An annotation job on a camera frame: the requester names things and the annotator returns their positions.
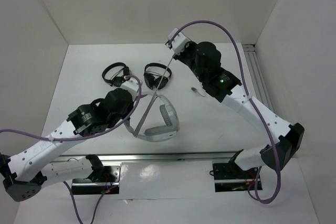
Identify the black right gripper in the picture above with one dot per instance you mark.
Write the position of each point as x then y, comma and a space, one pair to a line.
189, 45

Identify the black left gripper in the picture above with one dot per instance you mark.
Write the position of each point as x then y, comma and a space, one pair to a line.
129, 107

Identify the white over-ear headphones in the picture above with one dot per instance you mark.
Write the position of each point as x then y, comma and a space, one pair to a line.
163, 132

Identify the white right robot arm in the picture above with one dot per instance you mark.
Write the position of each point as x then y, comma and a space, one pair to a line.
285, 139

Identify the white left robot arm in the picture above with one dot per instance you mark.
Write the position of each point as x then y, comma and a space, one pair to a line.
26, 173

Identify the black headphones with silver band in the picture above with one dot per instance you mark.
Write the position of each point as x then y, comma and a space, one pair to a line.
119, 77

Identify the black headphones with thin band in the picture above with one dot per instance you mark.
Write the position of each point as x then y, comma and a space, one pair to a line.
155, 80

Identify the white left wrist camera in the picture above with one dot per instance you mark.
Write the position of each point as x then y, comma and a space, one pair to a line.
132, 86

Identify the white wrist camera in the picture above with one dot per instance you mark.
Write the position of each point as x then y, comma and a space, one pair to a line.
178, 40
132, 86

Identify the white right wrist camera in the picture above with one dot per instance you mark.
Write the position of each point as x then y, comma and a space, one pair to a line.
178, 40

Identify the aluminium front rail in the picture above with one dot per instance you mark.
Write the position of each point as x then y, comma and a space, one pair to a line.
216, 157

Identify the aluminium side rail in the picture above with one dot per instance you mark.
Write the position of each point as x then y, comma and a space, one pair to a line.
257, 76

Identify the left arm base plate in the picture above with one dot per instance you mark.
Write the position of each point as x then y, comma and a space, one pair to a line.
107, 183

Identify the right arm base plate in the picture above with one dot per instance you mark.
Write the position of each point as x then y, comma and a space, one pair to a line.
228, 178

